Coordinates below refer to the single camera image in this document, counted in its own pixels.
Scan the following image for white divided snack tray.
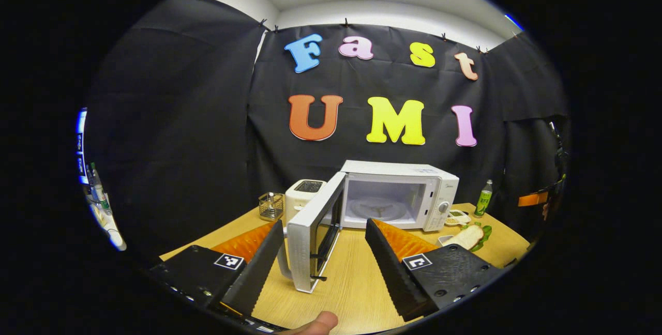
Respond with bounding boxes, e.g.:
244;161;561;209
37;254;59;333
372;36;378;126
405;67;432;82
445;210;472;227

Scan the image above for row of black cloth clips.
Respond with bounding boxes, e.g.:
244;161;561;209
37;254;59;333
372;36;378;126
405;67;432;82
201;0;518;54

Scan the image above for white toaster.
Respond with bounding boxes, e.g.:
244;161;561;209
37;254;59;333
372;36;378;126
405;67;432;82
284;179;327;224

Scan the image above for computer monitor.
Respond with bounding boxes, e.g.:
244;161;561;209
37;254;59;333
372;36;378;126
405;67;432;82
77;109;88;186

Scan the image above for metal wire basket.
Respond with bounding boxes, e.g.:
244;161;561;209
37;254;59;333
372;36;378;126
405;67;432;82
258;192;285;221

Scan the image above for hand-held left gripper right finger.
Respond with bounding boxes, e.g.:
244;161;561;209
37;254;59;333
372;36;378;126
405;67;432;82
365;218;505;323

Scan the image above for clear bottle with green cap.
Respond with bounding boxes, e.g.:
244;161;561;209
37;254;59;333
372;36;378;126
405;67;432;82
89;162;112;216

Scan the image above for black backdrop cloth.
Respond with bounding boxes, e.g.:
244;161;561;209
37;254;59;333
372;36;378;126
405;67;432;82
83;0;569;263

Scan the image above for green lettuce leaf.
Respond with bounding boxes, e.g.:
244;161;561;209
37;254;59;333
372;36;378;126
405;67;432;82
462;221;493;253

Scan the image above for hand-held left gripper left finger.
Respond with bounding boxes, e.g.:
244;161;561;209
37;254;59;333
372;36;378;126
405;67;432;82
147;219;285;320

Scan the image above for white bread slice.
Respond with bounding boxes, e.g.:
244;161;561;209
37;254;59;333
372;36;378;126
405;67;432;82
450;224;485;250

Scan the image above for green label drink bottle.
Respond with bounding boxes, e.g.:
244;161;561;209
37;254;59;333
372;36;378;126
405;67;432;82
474;179;493;218

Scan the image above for white microwave oven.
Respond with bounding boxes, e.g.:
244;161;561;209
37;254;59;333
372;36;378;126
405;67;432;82
278;159;460;294

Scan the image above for glass turntable plate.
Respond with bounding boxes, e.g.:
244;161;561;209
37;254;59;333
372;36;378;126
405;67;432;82
350;196;408;222

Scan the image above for white side desk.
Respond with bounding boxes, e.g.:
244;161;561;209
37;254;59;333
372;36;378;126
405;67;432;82
89;201;127;251

